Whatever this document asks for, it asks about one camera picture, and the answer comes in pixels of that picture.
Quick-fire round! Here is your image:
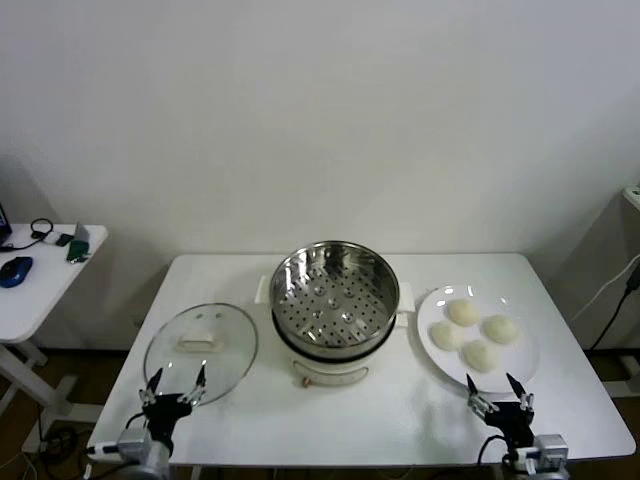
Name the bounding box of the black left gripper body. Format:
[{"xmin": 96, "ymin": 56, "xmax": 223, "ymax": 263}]
[{"xmin": 142, "ymin": 393, "xmax": 195, "ymax": 446}]

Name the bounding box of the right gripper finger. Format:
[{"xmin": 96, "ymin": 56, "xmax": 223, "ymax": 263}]
[
  {"xmin": 504, "ymin": 372, "xmax": 536, "ymax": 415},
  {"xmin": 465, "ymin": 373, "xmax": 495, "ymax": 415}
]

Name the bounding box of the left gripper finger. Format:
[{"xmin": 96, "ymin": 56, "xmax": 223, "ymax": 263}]
[
  {"xmin": 179, "ymin": 362, "xmax": 208, "ymax": 406},
  {"xmin": 138, "ymin": 367, "xmax": 165, "ymax": 406}
]

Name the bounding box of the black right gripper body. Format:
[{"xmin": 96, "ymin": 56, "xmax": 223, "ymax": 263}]
[{"xmin": 482, "ymin": 399, "xmax": 534, "ymax": 449}]

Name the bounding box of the white steamed baozi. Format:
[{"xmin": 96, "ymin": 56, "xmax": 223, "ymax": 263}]
[
  {"xmin": 460, "ymin": 339, "xmax": 500, "ymax": 374},
  {"xmin": 446, "ymin": 298, "xmax": 482, "ymax": 328},
  {"xmin": 429, "ymin": 320, "xmax": 465, "ymax": 350},
  {"xmin": 482, "ymin": 314, "xmax": 519, "ymax": 345}
]

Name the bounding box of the round glass pot lid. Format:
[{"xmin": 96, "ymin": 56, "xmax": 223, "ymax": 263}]
[{"xmin": 143, "ymin": 302, "xmax": 260, "ymax": 407}]

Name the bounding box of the stainless steel steamer basket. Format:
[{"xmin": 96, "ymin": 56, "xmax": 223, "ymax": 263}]
[{"xmin": 254, "ymin": 241, "xmax": 415, "ymax": 359}]

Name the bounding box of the white round plate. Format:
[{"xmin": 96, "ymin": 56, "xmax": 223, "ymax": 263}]
[{"xmin": 416, "ymin": 284, "xmax": 542, "ymax": 395}]

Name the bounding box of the white metal stand leg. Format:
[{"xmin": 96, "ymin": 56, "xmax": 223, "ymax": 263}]
[{"xmin": 607, "ymin": 349, "xmax": 640, "ymax": 400}]

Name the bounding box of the white electric cooker pot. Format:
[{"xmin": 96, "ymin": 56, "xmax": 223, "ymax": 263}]
[{"xmin": 255, "ymin": 287, "xmax": 415, "ymax": 390}]

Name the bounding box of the white side table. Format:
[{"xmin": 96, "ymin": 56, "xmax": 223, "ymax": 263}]
[{"xmin": 0, "ymin": 223, "xmax": 109, "ymax": 426}]

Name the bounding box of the dark green small object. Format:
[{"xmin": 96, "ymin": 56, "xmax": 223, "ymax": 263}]
[{"xmin": 67, "ymin": 238, "xmax": 92, "ymax": 264}]

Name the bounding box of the blue computer mouse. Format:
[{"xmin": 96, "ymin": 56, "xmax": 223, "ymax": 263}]
[{"xmin": 0, "ymin": 255, "xmax": 34, "ymax": 289}]

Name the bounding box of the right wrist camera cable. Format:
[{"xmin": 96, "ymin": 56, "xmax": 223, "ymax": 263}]
[{"xmin": 477, "ymin": 433, "xmax": 541, "ymax": 471}]

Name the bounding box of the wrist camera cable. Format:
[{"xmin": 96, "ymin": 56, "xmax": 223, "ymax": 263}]
[
  {"xmin": 477, "ymin": 433, "xmax": 541, "ymax": 471},
  {"xmin": 88, "ymin": 412, "xmax": 151, "ymax": 457}
]

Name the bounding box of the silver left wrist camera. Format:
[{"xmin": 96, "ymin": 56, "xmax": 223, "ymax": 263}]
[{"xmin": 117, "ymin": 429, "xmax": 152, "ymax": 455}]

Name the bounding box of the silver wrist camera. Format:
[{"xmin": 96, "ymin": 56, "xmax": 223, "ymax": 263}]
[
  {"xmin": 533, "ymin": 433, "xmax": 570, "ymax": 464},
  {"xmin": 117, "ymin": 429, "xmax": 152, "ymax": 455}
]

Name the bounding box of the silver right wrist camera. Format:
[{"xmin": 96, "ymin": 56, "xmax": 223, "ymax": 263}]
[{"xmin": 533, "ymin": 433, "xmax": 570, "ymax": 464}]

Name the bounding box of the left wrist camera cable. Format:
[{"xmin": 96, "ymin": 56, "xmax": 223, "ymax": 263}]
[{"xmin": 88, "ymin": 412, "xmax": 151, "ymax": 457}]

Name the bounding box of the black floor cable bundle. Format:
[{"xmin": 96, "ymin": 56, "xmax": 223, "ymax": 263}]
[{"xmin": 37, "ymin": 423, "xmax": 86, "ymax": 456}]

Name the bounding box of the black power cable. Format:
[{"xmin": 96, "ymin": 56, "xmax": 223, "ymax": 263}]
[{"xmin": 591, "ymin": 262, "xmax": 640, "ymax": 350}]

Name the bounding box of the white power cable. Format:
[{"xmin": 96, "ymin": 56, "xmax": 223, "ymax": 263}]
[{"xmin": 569, "ymin": 254, "xmax": 640, "ymax": 324}]

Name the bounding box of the thin black looped cable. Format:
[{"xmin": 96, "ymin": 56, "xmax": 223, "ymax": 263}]
[{"xmin": 0, "ymin": 218, "xmax": 55, "ymax": 250}]

